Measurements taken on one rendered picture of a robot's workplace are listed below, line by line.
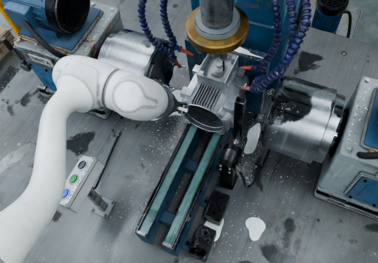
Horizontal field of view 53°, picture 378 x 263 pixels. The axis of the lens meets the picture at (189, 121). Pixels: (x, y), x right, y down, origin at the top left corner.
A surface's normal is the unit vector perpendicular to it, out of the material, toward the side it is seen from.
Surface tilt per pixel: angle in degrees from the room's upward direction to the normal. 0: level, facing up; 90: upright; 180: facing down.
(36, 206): 44
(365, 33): 0
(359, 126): 0
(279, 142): 77
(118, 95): 32
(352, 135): 0
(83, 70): 14
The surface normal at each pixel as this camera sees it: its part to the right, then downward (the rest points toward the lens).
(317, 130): -0.32, 0.14
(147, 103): 0.81, 0.35
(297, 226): -0.08, -0.49
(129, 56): -0.19, -0.23
